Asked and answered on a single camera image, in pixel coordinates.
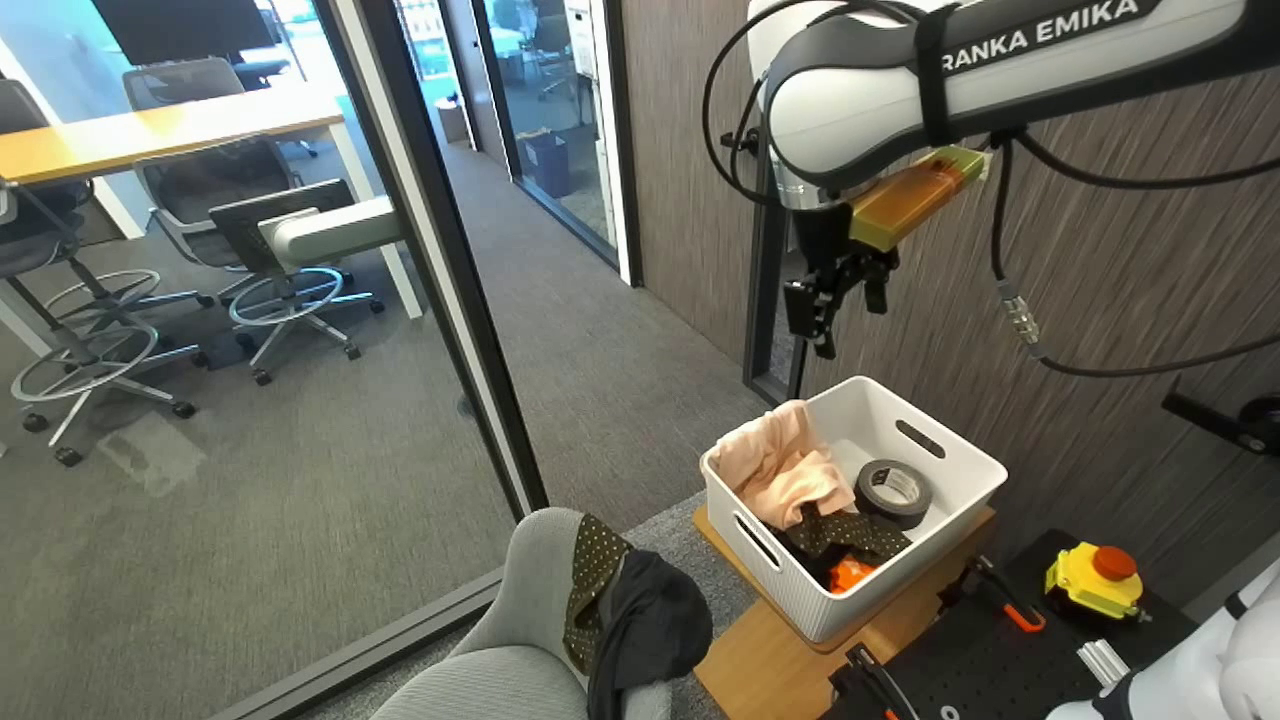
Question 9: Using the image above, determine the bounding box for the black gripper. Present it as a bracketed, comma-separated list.
[782, 205, 899, 363]

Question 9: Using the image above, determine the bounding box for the black clothing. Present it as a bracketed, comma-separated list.
[585, 547, 716, 720]

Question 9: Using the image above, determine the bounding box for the grey upholstered chair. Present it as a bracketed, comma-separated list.
[370, 505, 697, 720]

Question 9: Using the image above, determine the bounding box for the white plastic bin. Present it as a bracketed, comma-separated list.
[697, 372, 1012, 653]

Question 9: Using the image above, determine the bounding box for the peach cloth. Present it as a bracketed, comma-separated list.
[729, 399, 859, 537]

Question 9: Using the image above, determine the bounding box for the dark dotted cloth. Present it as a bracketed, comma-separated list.
[812, 509, 921, 570]
[561, 512, 637, 674]

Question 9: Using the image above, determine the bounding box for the small black cloth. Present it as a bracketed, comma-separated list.
[776, 514, 846, 582]

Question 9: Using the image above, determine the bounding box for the orange cloth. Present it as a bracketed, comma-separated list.
[826, 550, 879, 594]

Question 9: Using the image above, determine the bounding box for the black framed glass door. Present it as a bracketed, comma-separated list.
[466, 0, 648, 290]

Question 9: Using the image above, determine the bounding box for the yellow emergency stop button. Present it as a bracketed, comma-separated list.
[1042, 537, 1154, 628]

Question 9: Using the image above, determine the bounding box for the black perforated board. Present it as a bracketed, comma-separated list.
[826, 528, 1204, 720]

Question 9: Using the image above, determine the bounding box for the aluminium extrusion piece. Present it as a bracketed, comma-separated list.
[1073, 637, 1136, 694]

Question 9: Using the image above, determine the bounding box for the wooden top white desk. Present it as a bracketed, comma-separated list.
[0, 96, 429, 325]

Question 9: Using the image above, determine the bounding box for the black camera cable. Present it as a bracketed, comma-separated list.
[990, 128, 1280, 382]

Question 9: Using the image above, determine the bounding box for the grey duct tape roll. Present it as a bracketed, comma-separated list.
[852, 456, 936, 528]

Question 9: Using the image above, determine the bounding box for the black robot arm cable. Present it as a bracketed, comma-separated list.
[700, 0, 808, 212]

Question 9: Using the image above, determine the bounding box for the orange handled black clamp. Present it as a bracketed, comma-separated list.
[830, 643, 924, 720]
[967, 554, 1051, 638]

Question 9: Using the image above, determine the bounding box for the black bracket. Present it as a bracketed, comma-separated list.
[1159, 376, 1280, 460]

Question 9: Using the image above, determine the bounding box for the black door frame post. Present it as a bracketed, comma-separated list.
[311, 0, 553, 519]

